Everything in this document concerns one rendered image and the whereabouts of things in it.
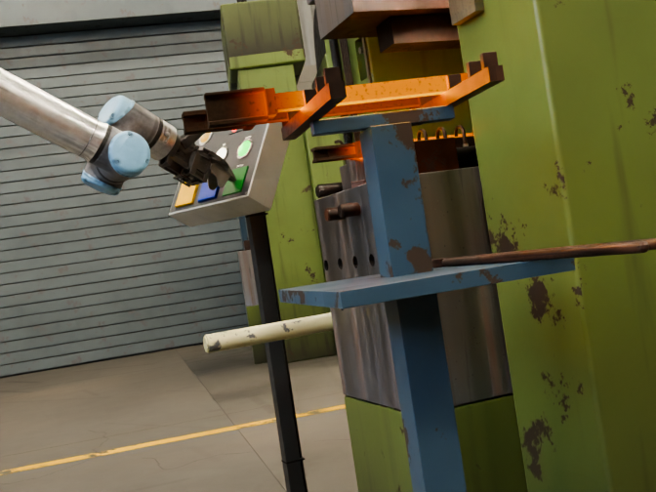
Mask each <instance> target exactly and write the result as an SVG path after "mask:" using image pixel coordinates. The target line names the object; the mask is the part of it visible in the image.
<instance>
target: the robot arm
mask: <svg viewBox="0 0 656 492"><path fill-rule="evenodd" d="M0 116H1V117H3V118H5V119H7V120H9V121H11V122H13V123H15V124H17V125H19V126H21V127H23V128H24V129H26V130H28V131H30V132H32V133H34V134H36V135H38V136H40V137H42V138H44V139H46V140H48V141H49V142H51V143H53V144H56V145H58V146H60V147H62V148H64V149H66V150H68V151H70V152H72V153H74V154H76V155H78V156H80V157H82V158H84V159H85V160H86V161H87V165H86V167H85V169H83V174H82V176H81V180H82V182H83V183H84V184H85V185H88V186H89V187H91V188H93V189H95V190H98V191H100V192H103V193H106V194H109V195H118V194H119V192H120V190H121V189H122V185H123V183H124V182H126V181H127V180H129V179H130V178H132V177H135V176H137V175H139V174H140V173H141V172H142V171H143V170H144V169H145V168H146V166H147V165H148V163H149V159H150V157H151V158H153V159H154V160H159V162H158V166H159V167H161V168H163V169H164V170H166V171H168V172H170V173H171V174H173V175H174V177H173V179H175V180H177V181H179V182H180V183H182V184H184V185H186V186H188V187H190V186H191V185H199V184H203V183H207V181H208V187H209V188H210V189H212V190H214V189H216V187H217V186H219V187H224V186H225V185H226V182H227V181H230V182H235V180H236V178H235V176H234V174H233V172H232V170H231V169H230V167H229V165H228V164H227V163H226V161H225V160H224V159H223V158H222V157H221V156H220V155H218V154H216V153H214V152H213V151H212V150H210V149H208V148H206V147H204V146H201V145H195V142H196V141H197V140H198V139H199V138H200V137H201V136H202V135H205V134H206V133H202V134H193V135H185V134H182V135H181V136H180V135H179V134H177V129H176V128H175V127H173V126H172V125H170V124H169V123H167V122H166V121H164V120H162V119H160V118H159V117H157V116H156V115H154V114H153V113H151V112H149V111H148V110H146V109H145V108H143V107H142V106H140V105H138V104H137V103H135V101H131V100H130V99H128V98H126V97H124V96H116V97H113V98H112V99H111V100H109V101H108V102H107V103H106V104H105V105H104V107H103V108H102V110H101V112H100V113H99V116H98V119H96V118H94V117H92V116H90V115H88V114H86V113H84V112H83V111H81V110H79V109H77V108H75V107H73V106H71V105H69V104H68V103H66V102H63V101H61V100H59V99H57V98H56V97H54V96H52V95H50V94H48V93H46V92H44V91H42V90H41V89H39V88H37V87H35V86H33V85H31V84H29V83H27V82H26V81H24V80H22V79H20V78H18V77H17V76H15V75H14V74H12V73H10V72H8V71H6V70H4V69H2V68H0ZM179 179H181V180H182V181H181V180H179Z"/></svg>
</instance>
